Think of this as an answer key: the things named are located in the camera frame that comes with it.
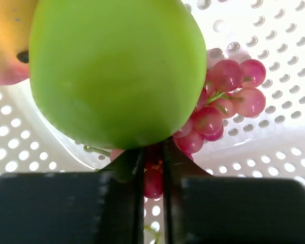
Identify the white perforated plastic basket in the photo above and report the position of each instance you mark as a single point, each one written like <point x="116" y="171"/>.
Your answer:
<point x="270" y="145"/>

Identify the red grape bunch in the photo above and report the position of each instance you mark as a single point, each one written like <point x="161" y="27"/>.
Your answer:
<point x="230" y="88"/>

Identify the peach orange red fruit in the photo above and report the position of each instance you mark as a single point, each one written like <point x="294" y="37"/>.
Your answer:
<point x="15" y="26"/>

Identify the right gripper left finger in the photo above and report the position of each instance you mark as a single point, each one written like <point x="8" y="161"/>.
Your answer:
<point x="75" y="207"/>

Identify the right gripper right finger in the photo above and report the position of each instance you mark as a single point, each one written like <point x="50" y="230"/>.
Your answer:
<point x="202" y="208"/>

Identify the green apple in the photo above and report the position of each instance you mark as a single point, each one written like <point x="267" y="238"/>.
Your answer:
<point x="116" y="74"/>

